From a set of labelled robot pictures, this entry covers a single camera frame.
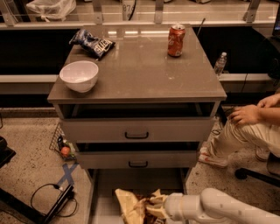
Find clear plastic bag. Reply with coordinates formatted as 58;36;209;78
26;0;76;22

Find person's second hand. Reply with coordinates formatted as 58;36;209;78
257;94;280;108

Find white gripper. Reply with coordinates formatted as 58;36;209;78
146;193;204;221

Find black table leg base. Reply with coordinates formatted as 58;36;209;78
0;185;74;224

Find middle grey drawer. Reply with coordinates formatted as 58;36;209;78
75;142;199;169

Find white red sneaker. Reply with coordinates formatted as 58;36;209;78
198;147;228;168

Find grey drawer cabinet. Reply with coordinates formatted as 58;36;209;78
48;24;226;213

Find blue chip bag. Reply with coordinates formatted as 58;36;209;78
69;29;116;60

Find black office chair base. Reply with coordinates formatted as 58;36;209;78
234;153;280;187

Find wire basket with items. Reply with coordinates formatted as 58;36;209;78
49;124;76;161

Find person's hand on knee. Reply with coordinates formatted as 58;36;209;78
228;105;262;126

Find bottom grey drawer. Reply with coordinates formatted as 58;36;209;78
87;168;191;224

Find blue tape cross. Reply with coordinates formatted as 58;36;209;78
57;163;78;186

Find top grey drawer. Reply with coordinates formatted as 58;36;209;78
60;118;214;143

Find white bowl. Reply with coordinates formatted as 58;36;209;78
59;60;99;93

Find clear water bottle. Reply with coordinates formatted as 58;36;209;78
213;52;228;76

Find black cable on floor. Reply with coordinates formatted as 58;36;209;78
30;183;79;219

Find red soda can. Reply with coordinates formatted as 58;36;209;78
168;24;186;57

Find seated person in beige trousers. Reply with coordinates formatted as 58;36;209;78
205;103;280;161

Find grey drawer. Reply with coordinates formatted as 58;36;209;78
60;118;214;143
87;168;191;224
75;142;199;169

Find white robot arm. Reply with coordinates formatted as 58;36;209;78
146;188;280;224

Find brown sea salt chip bag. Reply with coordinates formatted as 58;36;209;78
115;189;167;224

